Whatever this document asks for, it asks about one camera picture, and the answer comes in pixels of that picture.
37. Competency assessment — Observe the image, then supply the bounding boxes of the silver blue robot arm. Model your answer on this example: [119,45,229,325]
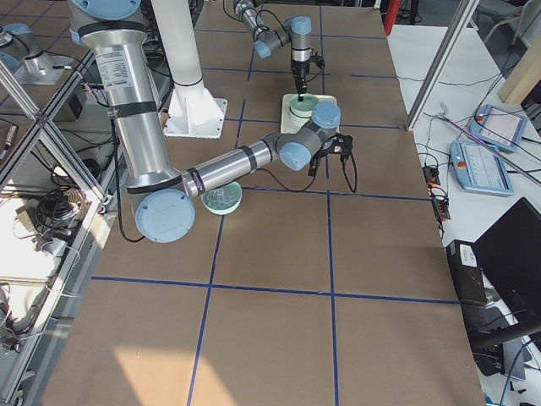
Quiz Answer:
[68,1,341,243]
[233,1,325,102]

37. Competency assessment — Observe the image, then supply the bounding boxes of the black orange power strip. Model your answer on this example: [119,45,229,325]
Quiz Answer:
[423,165,451,223]

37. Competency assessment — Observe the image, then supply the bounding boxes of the upper blue teach pendant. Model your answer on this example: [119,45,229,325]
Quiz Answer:
[469,104,527,152]

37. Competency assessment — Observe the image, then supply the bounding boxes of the lower blue teach pendant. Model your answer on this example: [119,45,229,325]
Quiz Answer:
[450,140,514,196]

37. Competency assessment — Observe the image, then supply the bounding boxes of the black laptop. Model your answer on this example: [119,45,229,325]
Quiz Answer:
[470,197,540,351]

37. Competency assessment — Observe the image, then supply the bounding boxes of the white camera stand pillar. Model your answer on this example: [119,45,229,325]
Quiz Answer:
[151,0,227,139]

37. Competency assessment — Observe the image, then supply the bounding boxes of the green bowl with ice cubes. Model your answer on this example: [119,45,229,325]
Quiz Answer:
[201,182,243,216]

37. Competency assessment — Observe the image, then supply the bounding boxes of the wooden board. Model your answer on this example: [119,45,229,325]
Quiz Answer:
[498,38,541,104]

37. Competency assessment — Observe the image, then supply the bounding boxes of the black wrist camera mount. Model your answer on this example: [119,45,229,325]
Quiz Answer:
[309,50,325,71]
[330,133,352,164]

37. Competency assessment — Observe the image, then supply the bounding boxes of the blue teach pendant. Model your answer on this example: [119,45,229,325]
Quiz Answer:
[450,140,514,196]
[469,104,527,152]

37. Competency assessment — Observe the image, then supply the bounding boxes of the black computer box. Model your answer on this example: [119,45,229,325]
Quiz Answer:
[446,239,487,306]

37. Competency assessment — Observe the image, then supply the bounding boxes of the aluminium frame post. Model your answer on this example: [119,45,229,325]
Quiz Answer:
[405,0,479,131]

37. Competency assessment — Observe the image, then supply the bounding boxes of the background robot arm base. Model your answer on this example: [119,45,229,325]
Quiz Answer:
[1,23,62,85]

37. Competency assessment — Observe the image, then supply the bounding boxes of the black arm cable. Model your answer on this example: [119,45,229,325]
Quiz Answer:
[253,151,358,195]

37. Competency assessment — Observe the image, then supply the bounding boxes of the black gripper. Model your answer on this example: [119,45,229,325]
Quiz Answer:
[308,141,338,177]
[291,60,309,102]

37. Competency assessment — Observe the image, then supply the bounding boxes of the green bowl on tray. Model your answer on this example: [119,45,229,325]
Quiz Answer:
[291,118,309,131]

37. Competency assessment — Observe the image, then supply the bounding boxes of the cream bear tray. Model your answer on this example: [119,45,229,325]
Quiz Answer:
[280,94,342,134]

